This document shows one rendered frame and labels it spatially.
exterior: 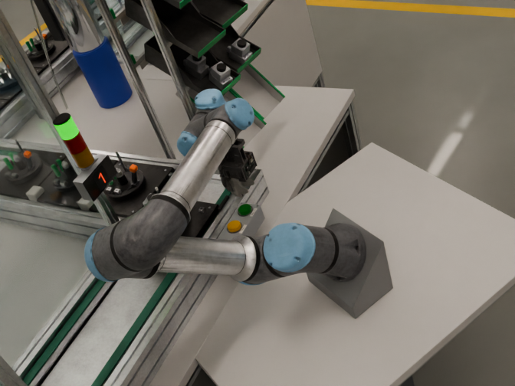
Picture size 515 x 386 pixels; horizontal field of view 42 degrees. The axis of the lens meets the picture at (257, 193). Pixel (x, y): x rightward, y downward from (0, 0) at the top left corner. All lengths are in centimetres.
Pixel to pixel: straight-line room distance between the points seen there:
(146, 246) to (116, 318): 62
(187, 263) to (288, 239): 25
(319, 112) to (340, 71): 184
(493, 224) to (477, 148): 161
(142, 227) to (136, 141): 135
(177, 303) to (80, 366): 30
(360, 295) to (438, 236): 33
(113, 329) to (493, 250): 105
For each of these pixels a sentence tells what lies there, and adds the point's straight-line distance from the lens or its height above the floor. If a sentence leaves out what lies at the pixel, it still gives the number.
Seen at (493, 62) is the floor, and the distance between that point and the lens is 414.
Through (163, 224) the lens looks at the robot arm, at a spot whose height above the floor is 141.
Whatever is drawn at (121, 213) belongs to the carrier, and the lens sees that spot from 217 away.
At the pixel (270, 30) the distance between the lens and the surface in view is 345.
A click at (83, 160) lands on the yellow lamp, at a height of 128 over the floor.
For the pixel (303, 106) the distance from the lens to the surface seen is 252.
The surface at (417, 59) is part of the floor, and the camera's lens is 426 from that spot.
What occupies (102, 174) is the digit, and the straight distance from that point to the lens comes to 194.
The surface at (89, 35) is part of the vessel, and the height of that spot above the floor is 119.
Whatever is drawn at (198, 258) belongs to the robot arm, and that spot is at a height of 121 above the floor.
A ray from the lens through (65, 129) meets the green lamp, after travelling 184.
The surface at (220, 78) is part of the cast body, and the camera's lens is 208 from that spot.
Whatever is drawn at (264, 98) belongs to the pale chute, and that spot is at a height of 103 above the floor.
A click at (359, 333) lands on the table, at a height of 86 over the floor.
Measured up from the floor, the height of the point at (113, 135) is 86.
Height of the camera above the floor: 226
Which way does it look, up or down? 40 degrees down
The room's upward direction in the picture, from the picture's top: 20 degrees counter-clockwise
